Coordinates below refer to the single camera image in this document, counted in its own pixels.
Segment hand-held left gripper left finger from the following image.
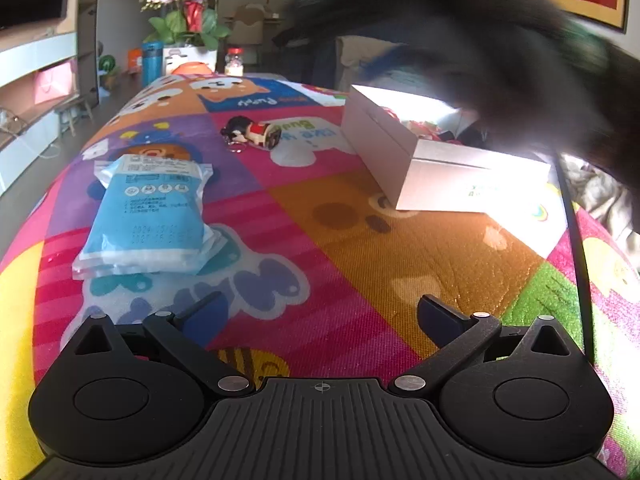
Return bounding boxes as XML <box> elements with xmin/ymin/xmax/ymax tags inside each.
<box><xmin>60</xmin><ymin>291</ymin><xmax>256</xmax><ymax>396</ymax></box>

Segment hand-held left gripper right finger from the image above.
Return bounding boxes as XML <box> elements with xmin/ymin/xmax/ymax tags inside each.
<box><xmin>392</xmin><ymin>295</ymin><xmax>588</xmax><ymax>395</ymax></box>

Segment blue white face mask pack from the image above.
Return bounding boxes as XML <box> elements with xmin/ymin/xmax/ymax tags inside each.
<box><xmin>71</xmin><ymin>154</ymin><xmax>226</xmax><ymax>281</ymax></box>

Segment white cardboard box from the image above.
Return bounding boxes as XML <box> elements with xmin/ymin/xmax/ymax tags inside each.
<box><xmin>341</xmin><ymin>84</ymin><xmax>553</xmax><ymax>212</ymax></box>

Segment black haired figurine keychain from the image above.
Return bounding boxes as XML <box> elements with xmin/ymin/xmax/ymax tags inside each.
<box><xmin>220</xmin><ymin>116</ymin><xmax>283</xmax><ymax>153</ymax></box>

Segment dark cloth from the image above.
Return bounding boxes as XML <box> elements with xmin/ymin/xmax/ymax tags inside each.
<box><xmin>290</xmin><ymin>0</ymin><xmax>640</xmax><ymax>171</ymax></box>

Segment colourful printed desktop mat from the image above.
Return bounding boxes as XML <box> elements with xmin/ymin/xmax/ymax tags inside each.
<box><xmin>0</xmin><ymin>72</ymin><xmax>640</xmax><ymax>480</ymax></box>

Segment beige blanket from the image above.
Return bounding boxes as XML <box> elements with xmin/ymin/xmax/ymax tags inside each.
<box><xmin>560</xmin><ymin>155</ymin><xmax>640</xmax><ymax>243</ymax></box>

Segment small wooden stool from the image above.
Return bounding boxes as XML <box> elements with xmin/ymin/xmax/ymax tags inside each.
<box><xmin>54</xmin><ymin>94</ymin><xmax>95</xmax><ymax>137</ymax></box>

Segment orange round toy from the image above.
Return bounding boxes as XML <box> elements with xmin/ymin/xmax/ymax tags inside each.
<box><xmin>171</xmin><ymin>61</ymin><xmax>212</xmax><ymax>76</ymax></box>

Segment white television cabinet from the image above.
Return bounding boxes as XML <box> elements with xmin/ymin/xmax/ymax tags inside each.
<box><xmin>0</xmin><ymin>32</ymin><xmax>81</xmax><ymax>193</ymax></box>

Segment blue bottle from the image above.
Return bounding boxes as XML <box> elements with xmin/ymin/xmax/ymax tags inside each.
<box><xmin>142</xmin><ymin>42</ymin><xmax>163</xmax><ymax>87</ymax></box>

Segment white flower pot box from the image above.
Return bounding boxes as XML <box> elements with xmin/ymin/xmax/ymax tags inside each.
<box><xmin>162</xmin><ymin>46</ymin><xmax>218</xmax><ymax>75</ymax></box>

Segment pink paper bag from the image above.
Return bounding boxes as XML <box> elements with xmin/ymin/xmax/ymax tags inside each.
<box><xmin>34</xmin><ymin>66</ymin><xmax>75</xmax><ymax>106</ymax></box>

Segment beige chair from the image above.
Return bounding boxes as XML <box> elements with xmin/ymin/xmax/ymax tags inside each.
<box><xmin>231</xmin><ymin>4</ymin><xmax>281</xmax><ymax>68</ymax></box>

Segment black cord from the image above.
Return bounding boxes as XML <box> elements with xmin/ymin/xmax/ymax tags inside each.
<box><xmin>554</xmin><ymin>157</ymin><xmax>597</xmax><ymax>367</ymax></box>

